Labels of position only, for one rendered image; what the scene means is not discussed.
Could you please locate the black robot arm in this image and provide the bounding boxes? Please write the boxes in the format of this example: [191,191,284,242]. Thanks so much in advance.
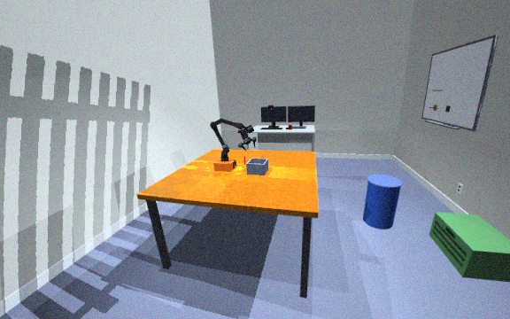
[210,118,254,162]

